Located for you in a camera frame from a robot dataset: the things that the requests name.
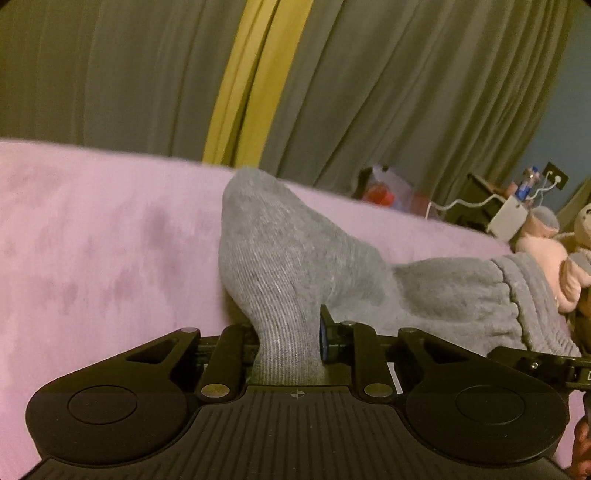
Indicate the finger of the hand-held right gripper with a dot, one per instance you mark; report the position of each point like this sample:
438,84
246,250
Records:
535,364

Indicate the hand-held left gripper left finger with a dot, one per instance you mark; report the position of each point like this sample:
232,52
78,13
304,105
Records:
228,355

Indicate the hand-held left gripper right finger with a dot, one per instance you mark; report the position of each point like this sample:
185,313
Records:
325,341

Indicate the grey sock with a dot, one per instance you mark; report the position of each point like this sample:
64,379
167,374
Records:
286,258

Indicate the pink plush toy grey cap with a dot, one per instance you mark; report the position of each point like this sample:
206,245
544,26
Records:
540,244

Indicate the beige plush toy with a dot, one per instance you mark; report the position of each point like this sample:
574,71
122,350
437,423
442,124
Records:
584,226

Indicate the white power adapter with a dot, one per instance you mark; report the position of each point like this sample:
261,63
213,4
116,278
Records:
508,217

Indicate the clear plastic bag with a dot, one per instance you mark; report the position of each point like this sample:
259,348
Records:
401,184

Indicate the small blue and red object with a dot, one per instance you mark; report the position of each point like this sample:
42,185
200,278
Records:
531,182

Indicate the pink blanket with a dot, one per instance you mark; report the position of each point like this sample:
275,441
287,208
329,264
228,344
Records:
92,230

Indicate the black furniture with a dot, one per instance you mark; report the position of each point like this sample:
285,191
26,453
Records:
471,191

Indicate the grey curtain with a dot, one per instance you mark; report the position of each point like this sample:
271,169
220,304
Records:
115,69
392,92

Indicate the yellow curtain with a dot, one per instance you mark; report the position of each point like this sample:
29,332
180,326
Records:
244,92

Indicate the black wall socket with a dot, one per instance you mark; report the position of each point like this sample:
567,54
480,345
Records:
549,168

